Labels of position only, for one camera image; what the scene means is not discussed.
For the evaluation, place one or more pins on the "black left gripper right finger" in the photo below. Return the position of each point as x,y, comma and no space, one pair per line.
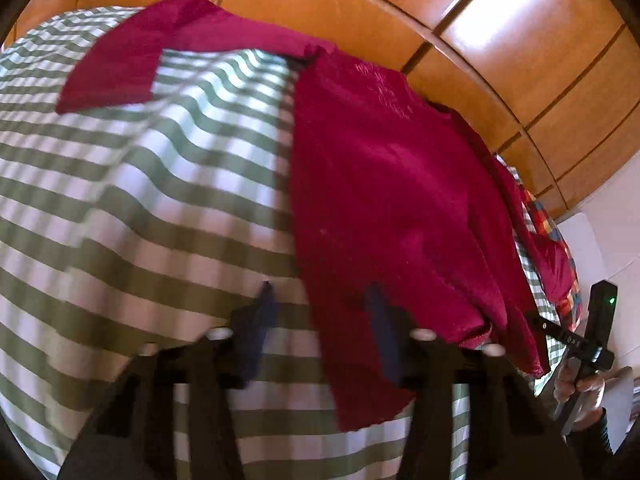
510,434

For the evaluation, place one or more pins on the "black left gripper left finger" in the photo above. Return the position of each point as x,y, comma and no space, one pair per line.
130,434

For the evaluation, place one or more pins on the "crimson red knitted garment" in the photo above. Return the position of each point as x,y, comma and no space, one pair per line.
385,189

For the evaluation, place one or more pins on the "dark sleeved right forearm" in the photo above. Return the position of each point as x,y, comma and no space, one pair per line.
592,447

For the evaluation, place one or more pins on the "person's right hand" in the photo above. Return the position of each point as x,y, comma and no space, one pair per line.
586,398

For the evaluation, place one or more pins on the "multicoloured plaid pillow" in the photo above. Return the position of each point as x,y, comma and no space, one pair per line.
553,262

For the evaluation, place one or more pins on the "green white checkered bedsheet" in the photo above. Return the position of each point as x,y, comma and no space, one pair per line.
151,223

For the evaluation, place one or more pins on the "orange wooden wardrobe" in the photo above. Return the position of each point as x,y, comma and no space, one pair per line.
551,85

